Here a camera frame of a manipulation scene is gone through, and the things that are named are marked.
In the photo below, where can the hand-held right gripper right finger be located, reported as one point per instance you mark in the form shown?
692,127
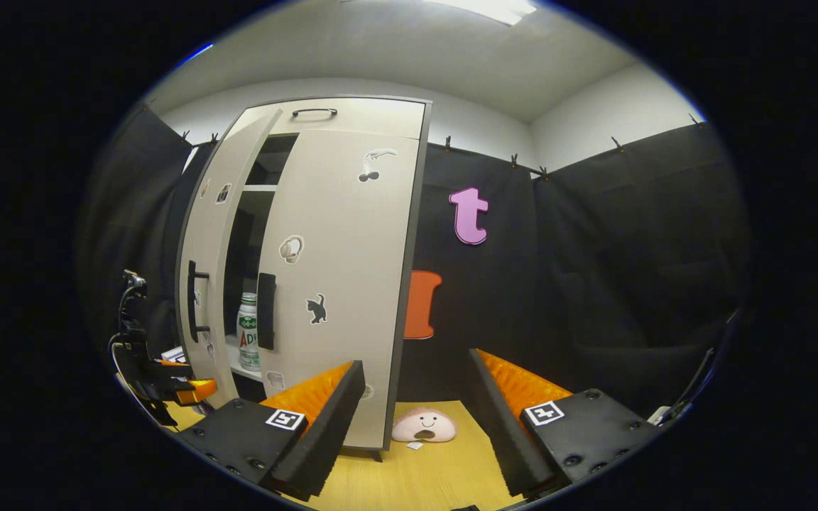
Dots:
501,426

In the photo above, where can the cabinet door with camera sticker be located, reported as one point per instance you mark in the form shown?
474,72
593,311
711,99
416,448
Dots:
203,227

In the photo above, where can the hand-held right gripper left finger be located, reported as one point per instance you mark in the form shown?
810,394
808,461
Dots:
331,426

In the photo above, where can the beige drawer front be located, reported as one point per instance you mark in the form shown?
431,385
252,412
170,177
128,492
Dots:
380,117

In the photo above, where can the grey and white cabinet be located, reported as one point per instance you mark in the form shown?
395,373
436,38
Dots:
274,160

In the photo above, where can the black backdrop cloth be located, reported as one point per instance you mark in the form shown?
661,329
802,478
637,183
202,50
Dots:
593,284

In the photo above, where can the pink plush toy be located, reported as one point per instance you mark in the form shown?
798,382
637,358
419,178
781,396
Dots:
423,424

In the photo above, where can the wide ceiling light panel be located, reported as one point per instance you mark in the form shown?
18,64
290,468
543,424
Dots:
487,8

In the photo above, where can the white thin cabinet shelf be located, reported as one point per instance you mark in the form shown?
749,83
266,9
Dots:
260,188

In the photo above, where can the white bottle with green label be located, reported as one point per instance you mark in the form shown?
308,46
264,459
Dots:
248,331

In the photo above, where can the cabinet door with headphones sticker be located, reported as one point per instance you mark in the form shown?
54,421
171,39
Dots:
352,319

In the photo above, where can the narrow ceiling light strip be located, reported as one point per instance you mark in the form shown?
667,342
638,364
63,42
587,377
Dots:
194,55

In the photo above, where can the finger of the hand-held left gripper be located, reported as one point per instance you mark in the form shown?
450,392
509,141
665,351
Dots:
176,363
199,390

